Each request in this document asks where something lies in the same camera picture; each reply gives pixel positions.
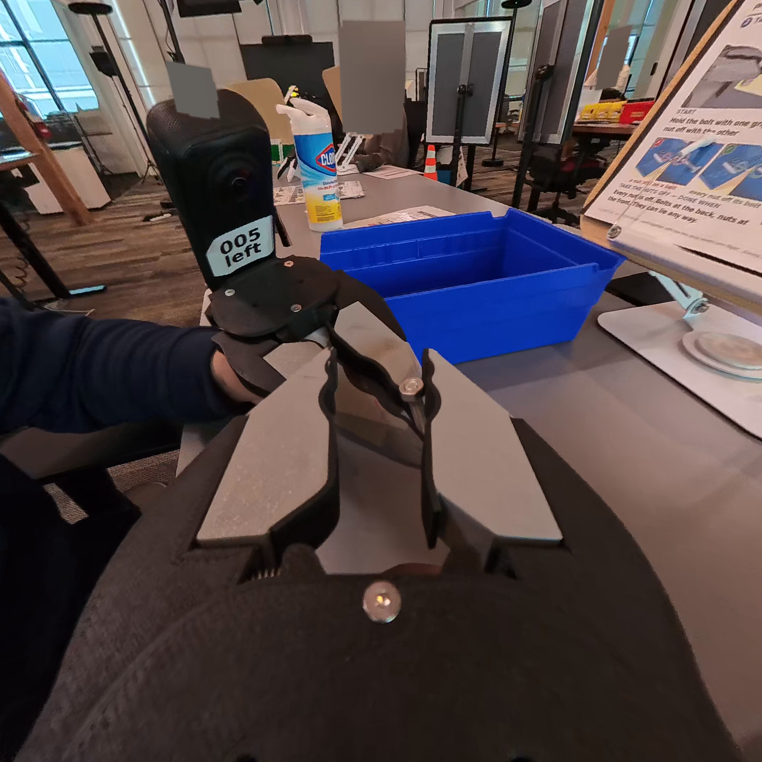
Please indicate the blue plastic bin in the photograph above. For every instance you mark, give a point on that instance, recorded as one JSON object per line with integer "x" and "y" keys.
{"x": 506, "y": 321}

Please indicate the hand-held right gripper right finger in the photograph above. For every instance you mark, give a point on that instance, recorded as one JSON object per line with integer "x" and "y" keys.
{"x": 494, "y": 464}

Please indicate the person's left hand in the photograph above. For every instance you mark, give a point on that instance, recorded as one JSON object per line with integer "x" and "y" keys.
{"x": 232, "y": 387}

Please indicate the silver hex bolt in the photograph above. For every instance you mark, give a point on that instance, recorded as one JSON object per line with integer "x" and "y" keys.
{"x": 411, "y": 388}

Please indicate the wooden support post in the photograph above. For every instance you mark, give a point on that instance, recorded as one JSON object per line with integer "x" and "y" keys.
{"x": 53, "y": 166}

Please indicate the white framed grey panel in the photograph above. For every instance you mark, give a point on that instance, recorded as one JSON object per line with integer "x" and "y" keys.
{"x": 571, "y": 71}
{"x": 446, "y": 83}

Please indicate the wooden standing desk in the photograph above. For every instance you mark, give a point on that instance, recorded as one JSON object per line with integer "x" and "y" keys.
{"x": 33, "y": 250}

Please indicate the large window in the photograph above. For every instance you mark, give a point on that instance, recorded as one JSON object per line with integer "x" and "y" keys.
{"x": 53, "y": 53}

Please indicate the black studio light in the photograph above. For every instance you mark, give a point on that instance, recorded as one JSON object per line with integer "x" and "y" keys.
{"x": 208, "y": 7}

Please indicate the person's left forearm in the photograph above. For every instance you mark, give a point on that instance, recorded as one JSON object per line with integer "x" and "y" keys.
{"x": 119, "y": 369}

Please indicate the wooden display board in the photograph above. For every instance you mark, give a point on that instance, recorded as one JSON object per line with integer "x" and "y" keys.
{"x": 595, "y": 227}

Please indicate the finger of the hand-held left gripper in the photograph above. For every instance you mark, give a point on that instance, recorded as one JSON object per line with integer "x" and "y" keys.
{"x": 372, "y": 333}
{"x": 375, "y": 428}

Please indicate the printed instruction sheet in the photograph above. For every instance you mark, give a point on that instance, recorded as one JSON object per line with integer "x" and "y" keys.
{"x": 702, "y": 178}

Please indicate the tan board on white stand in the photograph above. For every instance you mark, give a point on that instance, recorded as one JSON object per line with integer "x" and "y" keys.
{"x": 262, "y": 101}

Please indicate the red box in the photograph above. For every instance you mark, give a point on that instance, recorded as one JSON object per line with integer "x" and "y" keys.
{"x": 637, "y": 113}

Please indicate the white cabinet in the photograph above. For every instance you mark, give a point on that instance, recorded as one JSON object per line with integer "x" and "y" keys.
{"x": 77, "y": 178}

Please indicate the white paper sheet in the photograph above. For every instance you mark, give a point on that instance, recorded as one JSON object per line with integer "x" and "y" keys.
{"x": 428, "y": 211}
{"x": 390, "y": 172}

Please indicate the yellow boxes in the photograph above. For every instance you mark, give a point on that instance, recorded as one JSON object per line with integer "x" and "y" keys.
{"x": 601, "y": 112}

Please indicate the black office chair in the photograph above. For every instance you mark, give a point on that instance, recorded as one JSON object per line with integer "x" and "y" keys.
{"x": 559, "y": 172}

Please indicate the white frame stand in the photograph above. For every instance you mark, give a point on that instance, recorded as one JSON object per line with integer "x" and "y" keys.
{"x": 342, "y": 161}

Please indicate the black patterned printed sheet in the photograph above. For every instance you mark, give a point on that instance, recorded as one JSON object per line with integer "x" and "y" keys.
{"x": 289, "y": 194}

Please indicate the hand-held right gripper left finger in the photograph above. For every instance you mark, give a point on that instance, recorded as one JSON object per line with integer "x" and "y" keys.
{"x": 268, "y": 464}

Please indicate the disinfectant wipes canister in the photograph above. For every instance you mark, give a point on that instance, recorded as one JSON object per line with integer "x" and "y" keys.
{"x": 318, "y": 172}

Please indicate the orange traffic cone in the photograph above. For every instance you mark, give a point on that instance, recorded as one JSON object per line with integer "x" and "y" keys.
{"x": 430, "y": 166}

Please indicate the printed brochure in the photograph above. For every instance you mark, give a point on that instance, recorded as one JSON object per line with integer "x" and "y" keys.
{"x": 351, "y": 189}

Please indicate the black display screen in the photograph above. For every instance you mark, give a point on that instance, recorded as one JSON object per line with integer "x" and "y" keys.
{"x": 286, "y": 65}

